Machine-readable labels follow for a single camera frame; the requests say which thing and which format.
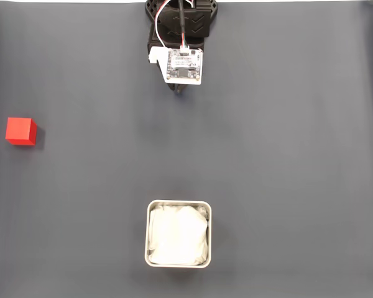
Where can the red cube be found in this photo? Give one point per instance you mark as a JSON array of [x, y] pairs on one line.
[[18, 130]]

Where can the white square box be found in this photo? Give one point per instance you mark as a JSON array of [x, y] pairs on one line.
[[177, 266]]

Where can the grey-blue table cloth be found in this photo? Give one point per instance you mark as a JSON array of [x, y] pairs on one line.
[[267, 155]]

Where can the camera board on white mount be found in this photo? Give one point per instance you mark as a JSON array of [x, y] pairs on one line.
[[186, 62]]

